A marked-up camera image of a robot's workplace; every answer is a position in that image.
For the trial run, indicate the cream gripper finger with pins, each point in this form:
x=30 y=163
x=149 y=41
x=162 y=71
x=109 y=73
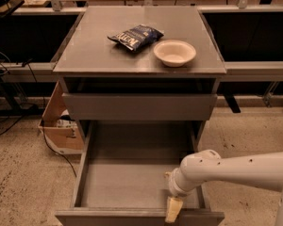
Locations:
x=174 y=206

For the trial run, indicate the cardboard box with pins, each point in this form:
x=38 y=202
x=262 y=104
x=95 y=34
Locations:
x=59 y=130

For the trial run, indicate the blue chip bag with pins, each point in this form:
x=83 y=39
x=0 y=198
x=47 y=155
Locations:
x=136 y=37

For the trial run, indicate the grey top drawer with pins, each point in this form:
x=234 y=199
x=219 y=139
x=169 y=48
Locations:
x=145 y=107

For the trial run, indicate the grey drawer cabinet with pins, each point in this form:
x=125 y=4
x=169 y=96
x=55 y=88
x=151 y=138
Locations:
x=93 y=64

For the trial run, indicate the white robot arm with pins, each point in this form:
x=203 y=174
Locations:
x=259 y=170

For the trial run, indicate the grey drawer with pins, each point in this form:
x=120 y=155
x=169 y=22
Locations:
x=145 y=107
x=121 y=178

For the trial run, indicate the white bowl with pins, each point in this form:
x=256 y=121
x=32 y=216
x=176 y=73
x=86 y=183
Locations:
x=174 y=53

